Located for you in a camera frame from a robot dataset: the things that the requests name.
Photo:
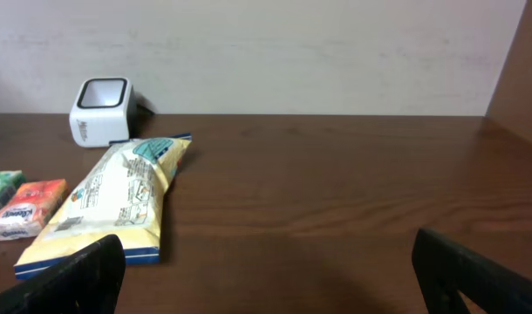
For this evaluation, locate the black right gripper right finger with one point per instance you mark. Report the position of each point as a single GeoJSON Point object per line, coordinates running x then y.
{"type": "Point", "coordinates": [447, 271]}

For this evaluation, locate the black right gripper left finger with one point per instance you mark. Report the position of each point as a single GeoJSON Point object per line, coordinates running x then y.
{"type": "Point", "coordinates": [87, 281]}

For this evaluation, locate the white blue snack bag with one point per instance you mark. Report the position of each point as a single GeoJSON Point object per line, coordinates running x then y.
{"type": "Point", "coordinates": [122, 195]}

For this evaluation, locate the orange tissue pack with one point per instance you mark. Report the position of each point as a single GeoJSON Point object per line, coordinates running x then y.
{"type": "Point", "coordinates": [31, 208]}

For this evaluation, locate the green tissue pack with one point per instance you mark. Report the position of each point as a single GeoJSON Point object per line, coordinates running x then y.
{"type": "Point", "coordinates": [10, 181]}

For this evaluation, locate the white barcode scanner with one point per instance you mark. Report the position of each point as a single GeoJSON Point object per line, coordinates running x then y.
{"type": "Point", "coordinates": [103, 112]}

